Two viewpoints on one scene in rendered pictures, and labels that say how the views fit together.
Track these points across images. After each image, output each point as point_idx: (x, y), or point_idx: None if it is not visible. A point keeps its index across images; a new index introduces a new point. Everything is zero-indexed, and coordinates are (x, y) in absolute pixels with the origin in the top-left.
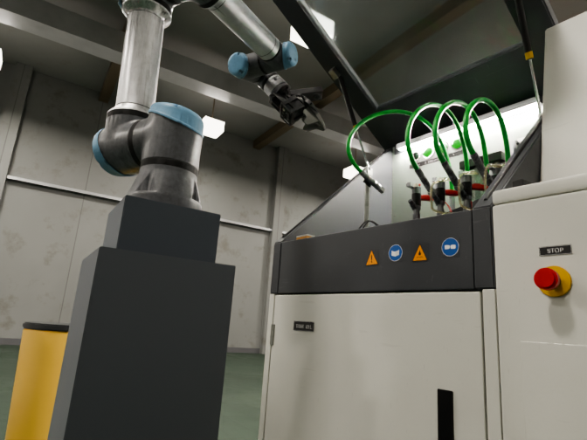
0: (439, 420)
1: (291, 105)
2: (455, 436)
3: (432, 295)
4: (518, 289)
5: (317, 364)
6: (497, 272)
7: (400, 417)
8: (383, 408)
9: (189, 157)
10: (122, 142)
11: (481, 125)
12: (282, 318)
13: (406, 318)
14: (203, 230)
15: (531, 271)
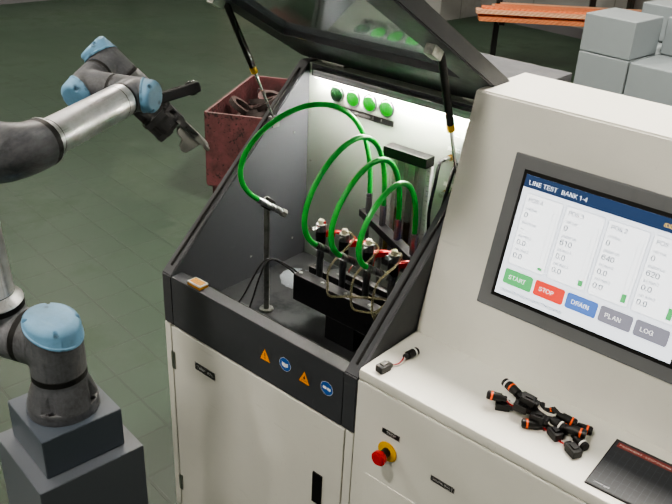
0: (313, 488)
1: (160, 129)
2: (322, 499)
3: (312, 413)
4: (367, 443)
5: (221, 407)
6: (356, 425)
7: (287, 474)
8: (275, 462)
9: (79, 370)
10: (2, 352)
11: None
12: (182, 351)
13: (293, 416)
14: (110, 428)
15: (376, 438)
